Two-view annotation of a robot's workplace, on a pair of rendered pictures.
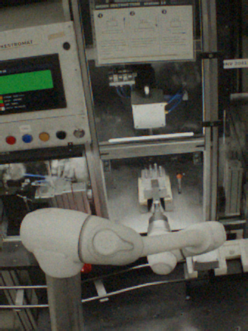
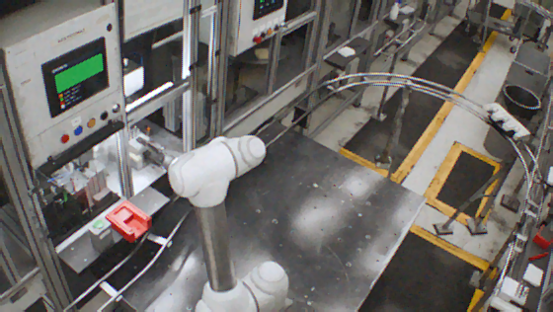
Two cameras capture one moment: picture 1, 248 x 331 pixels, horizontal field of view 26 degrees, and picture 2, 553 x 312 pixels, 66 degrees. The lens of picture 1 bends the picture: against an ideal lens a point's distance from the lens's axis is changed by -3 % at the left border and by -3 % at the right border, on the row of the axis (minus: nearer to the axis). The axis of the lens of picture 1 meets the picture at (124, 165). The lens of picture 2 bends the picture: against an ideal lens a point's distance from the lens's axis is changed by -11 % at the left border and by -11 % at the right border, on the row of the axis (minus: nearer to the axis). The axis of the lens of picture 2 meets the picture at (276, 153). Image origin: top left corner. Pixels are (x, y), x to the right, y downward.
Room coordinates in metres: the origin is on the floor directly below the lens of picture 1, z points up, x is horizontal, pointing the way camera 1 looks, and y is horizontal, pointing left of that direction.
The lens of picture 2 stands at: (0.35, 1.09, 2.46)
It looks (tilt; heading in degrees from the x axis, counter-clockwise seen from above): 40 degrees down; 296
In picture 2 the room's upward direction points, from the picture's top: 9 degrees clockwise
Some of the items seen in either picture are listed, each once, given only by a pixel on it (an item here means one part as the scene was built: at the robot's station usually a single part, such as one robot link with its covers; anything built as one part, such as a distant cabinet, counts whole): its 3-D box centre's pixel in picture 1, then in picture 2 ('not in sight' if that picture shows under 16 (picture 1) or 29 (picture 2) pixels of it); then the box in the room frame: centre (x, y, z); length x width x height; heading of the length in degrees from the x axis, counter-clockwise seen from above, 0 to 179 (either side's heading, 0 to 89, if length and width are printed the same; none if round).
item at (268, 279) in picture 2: not in sight; (267, 286); (0.79, 0.09, 0.85); 0.18 x 0.16 x 0.22; 68
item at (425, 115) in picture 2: not in sight; (460, 52); (0.78, -4.75, 0.01); 5.85 x 0.59 x 0.01; 87
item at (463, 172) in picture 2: not in sight; (467, 182); (0.14, -2.25, 0.01); 1.00 x 0.55 x 0.01; 87
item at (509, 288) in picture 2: not in sight; (514, 289); (-0.17, -0.44, 0.92); 0.13 x 0.10 x 0.09; 177
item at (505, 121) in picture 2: not in sight; (504, 123); (0.11, -1.92, 0.84); 0.37 x 0.14 x 0.10; 145
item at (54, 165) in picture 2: (31, 154); (84, 143); (1.48, 0.31, 1.37); 0.36 x 0.04 x 0.04; 87
